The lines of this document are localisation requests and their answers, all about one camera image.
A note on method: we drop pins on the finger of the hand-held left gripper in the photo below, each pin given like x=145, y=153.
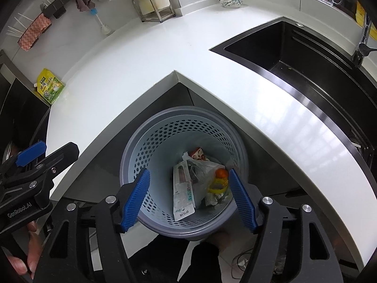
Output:
x=31, y=153
x=61, y=156

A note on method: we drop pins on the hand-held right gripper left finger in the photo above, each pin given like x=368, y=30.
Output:
x=135, y=200

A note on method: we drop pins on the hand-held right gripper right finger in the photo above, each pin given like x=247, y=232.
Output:
x=243, y=203

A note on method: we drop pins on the orange tangerine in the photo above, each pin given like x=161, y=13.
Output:
x=222, y=173

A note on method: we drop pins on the clear package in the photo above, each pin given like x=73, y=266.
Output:
x=182, y=200

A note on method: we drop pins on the clear plastic bag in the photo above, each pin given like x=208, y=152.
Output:
x=206, y=168

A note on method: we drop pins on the grey perforated waste basket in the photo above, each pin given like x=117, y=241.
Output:
x=159, y=141

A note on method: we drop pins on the red patterned snack wrapper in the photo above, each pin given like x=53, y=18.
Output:
x=200, y=154

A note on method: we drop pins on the person's left hand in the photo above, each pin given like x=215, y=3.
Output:
x=34, y=247

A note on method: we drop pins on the black stove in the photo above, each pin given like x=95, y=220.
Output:
x=23, y=118

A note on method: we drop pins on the yellow green pouch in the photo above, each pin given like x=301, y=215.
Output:
x=50, y=87

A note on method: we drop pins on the person's dark clothing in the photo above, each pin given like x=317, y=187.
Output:
x=176, y=262

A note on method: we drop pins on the pink zigzag dish cloth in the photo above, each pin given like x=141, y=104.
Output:
x=34, y=32

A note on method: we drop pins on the bundle of white sticks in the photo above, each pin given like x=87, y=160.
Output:
x=14, y=31

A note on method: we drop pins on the white bottle brush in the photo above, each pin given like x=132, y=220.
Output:
x=104, y=29

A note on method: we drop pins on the black kitchen sink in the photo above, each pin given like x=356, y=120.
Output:
x=294, y=59

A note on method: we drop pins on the purple brown rag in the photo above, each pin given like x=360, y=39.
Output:
x=82, y=1

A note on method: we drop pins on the metal board rack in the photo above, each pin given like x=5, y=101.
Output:
x=162, y=14

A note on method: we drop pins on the white patterned bowl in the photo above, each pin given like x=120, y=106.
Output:
x=231, y=3

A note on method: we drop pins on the chrome faucet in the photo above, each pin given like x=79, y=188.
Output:
x=363, y=35

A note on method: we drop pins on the yellow oil bottle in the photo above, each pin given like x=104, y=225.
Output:
x=360, y=14

